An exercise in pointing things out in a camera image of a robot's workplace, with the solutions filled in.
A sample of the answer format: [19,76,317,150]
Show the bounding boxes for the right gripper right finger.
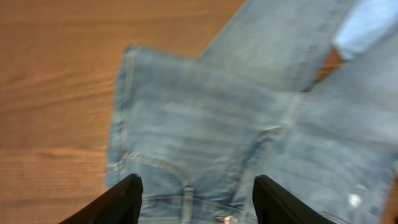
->
[252,175,333,224]

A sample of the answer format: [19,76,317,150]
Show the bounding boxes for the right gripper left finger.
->
[60,174,143,224]

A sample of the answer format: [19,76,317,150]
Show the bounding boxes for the light blue denim jeans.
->
[106,1,397,223]

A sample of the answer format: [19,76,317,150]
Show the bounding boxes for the light blue shirt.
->
[333,0,397,60]

